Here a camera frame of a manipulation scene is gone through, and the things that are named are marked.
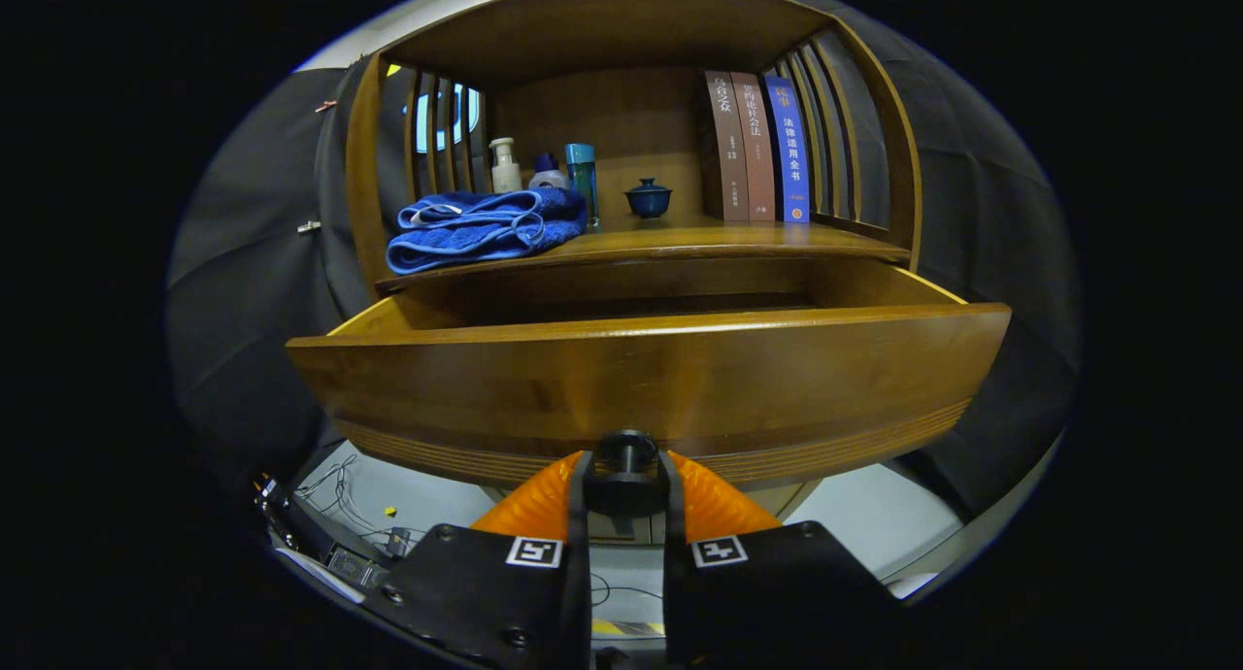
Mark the wooden countertop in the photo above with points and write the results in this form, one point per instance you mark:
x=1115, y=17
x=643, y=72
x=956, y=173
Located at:
x=680, y=238

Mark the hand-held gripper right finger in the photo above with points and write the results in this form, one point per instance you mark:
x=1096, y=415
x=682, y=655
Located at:
x=767, y=602

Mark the wooden drawer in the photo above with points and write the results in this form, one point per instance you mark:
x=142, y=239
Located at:
x=631, y=379

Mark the dark brown book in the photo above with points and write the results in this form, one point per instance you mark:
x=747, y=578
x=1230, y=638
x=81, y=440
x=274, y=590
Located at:
x=726, y=146

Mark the wooden cabinet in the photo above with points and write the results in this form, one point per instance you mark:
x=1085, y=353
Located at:
x=602, y=29

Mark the blue lidded teacup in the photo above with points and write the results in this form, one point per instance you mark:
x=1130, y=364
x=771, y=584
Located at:
x=648, y=201

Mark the teal transparent bottle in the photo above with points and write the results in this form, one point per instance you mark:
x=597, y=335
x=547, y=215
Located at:
x=582, y=180

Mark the cream pump bottle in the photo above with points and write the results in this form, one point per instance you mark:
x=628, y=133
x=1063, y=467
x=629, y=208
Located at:
x=505, y=173

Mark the white bottle with blue cap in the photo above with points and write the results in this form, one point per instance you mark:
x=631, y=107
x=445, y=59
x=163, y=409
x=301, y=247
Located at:
x=548, y=178

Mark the blue folded towel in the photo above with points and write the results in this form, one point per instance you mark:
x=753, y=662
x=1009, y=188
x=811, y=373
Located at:
x=476, y=233

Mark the dark electronic box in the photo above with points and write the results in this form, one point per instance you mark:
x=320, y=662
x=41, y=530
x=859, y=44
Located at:
x=354, y=565

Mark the reddish brown book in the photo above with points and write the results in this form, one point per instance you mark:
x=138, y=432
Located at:
x=755, y=150

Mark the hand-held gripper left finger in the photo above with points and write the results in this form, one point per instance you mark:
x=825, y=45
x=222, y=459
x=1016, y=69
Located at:
x=495, y=592

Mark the blue book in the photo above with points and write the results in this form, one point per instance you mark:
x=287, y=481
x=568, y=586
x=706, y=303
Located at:
x=789, y=150

